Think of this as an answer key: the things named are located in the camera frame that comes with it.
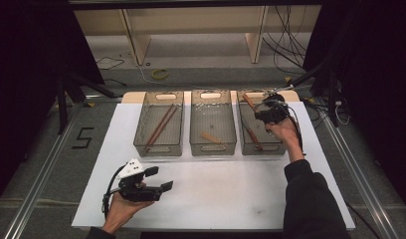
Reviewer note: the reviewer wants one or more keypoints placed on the black curtain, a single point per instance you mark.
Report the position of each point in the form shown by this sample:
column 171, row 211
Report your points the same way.
column 380, row 83
column 32, row 83

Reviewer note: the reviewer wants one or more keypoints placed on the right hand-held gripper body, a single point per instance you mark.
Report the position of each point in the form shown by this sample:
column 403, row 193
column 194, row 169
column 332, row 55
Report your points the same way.
column 274, row 113

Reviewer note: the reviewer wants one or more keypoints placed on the person's left hand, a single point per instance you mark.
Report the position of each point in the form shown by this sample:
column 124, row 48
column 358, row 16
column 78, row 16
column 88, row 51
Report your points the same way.
column 123, row 210

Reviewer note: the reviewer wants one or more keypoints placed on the beige wooden shelf unit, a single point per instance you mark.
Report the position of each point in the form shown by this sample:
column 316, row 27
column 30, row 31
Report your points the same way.
column 141, row 40

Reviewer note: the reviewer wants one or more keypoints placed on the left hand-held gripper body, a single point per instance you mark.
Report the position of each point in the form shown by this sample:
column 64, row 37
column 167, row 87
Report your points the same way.
column 138, row 191

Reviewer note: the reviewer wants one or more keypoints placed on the black metal stand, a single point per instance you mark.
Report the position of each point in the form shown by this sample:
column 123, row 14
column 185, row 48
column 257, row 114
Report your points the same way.
column 332, row 96

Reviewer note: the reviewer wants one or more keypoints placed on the aluminium floor rail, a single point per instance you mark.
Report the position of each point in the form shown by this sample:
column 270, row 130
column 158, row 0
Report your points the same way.
column 41, row 172
column 360, row 179

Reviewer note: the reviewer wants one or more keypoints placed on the yellow tape roll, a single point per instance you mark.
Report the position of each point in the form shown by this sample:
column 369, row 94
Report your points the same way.
column 154, row 74

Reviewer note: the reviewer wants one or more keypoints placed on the black tripod stand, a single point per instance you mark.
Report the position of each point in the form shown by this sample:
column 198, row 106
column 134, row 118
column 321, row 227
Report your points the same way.
column 63, row 99

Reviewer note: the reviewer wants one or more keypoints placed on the person's right hand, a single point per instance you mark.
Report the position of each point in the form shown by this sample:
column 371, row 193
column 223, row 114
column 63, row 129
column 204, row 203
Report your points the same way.
column 284, row 131

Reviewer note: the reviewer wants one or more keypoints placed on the smoky clear plastic bin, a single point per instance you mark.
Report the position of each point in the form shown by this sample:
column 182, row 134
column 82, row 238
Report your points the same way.
column 254, row 122
column 158, row 132
column 212, row 116

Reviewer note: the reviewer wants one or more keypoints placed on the brown wooden chopstick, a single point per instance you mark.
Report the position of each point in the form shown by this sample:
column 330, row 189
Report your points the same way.
column 165, row 126
column 161, row 124

